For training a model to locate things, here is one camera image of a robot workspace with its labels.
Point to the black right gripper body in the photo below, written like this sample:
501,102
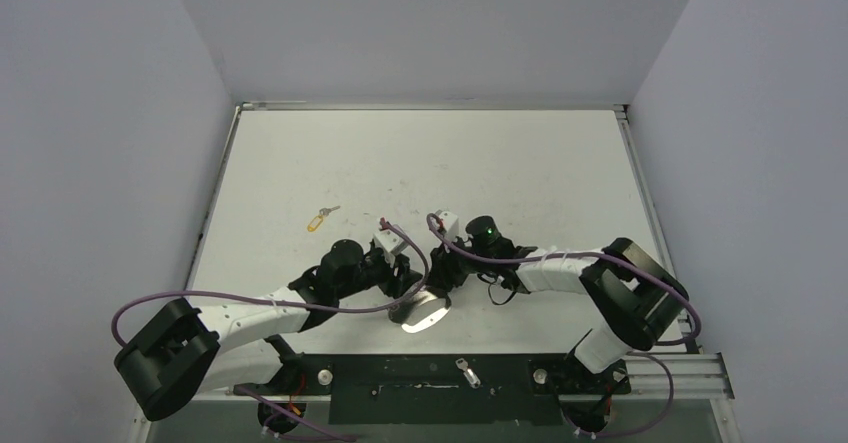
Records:
444,270

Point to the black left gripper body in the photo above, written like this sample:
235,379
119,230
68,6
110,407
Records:
378,271

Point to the silver carabiner keyring with rings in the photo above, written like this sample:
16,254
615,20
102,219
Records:
422,310

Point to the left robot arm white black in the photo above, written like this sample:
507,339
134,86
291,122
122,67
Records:
170,360

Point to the yellow key tag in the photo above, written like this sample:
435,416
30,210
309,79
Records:
316,223

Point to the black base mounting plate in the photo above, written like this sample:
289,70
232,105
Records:
432,389

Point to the silver key with ring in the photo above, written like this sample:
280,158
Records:
326,211

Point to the aluminium front rail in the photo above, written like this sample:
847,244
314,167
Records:
686,376

